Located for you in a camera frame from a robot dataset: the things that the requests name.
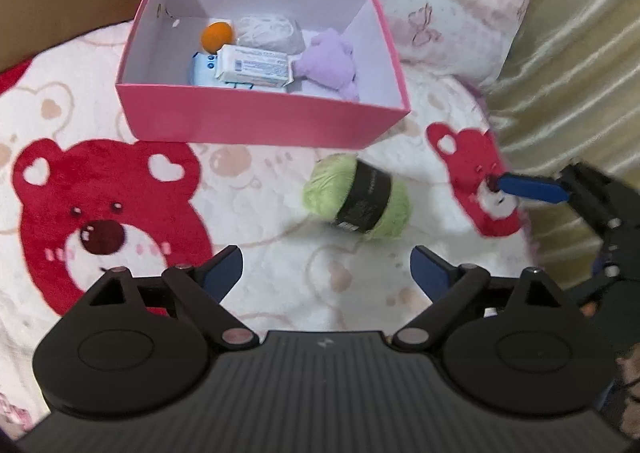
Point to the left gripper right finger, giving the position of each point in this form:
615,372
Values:
452,289

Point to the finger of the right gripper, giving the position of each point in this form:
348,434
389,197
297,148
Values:
542,189

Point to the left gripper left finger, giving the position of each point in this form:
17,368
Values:
199,292

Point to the green yarn ball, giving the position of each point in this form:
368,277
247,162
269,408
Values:
356,196

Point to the blue white tissue pack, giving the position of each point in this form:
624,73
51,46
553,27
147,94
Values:
206,71

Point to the small white wipes packet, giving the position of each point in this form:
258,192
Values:
262,67

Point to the orange makeup sponge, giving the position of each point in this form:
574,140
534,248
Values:
216,35

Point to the purple plush toy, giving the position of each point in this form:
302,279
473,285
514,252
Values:
329,62

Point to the white bundle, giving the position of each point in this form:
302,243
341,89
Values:
269,32

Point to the gold satin curtain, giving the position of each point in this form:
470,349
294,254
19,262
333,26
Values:
570,89

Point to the red bear print blanket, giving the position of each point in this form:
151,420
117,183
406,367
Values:
298,273

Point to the pink cardboard box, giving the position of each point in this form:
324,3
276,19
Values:
160,104

